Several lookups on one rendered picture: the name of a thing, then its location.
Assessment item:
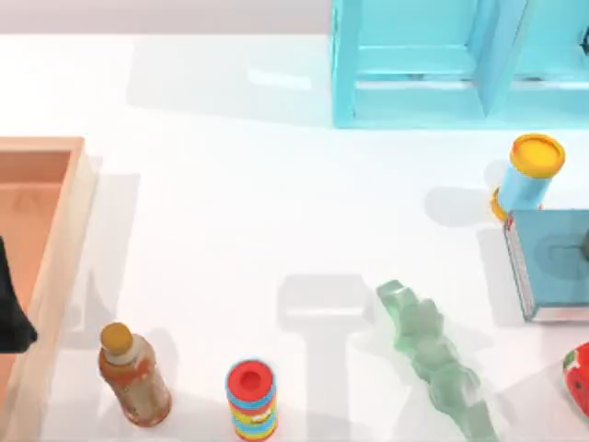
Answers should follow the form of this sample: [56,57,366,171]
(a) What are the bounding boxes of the light blue rack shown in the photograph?
[329,0,589,130]

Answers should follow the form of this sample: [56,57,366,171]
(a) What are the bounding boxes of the pale green egg tray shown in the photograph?
[375,279,501,442]

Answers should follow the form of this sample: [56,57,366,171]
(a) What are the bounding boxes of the brown bottle with tan cap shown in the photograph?
[98,321,174,427]

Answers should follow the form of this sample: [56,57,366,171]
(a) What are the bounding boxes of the blue can with yellow lid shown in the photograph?
[491,133,567,227]

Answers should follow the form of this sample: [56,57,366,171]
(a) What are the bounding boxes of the blue book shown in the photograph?
[502,208,589,324]

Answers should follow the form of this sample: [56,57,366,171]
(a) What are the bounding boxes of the shallow salmon-coloured box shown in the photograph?
[0,136,98,442]

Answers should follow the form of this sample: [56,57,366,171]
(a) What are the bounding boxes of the red and white can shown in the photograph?
[561,341,589,411]

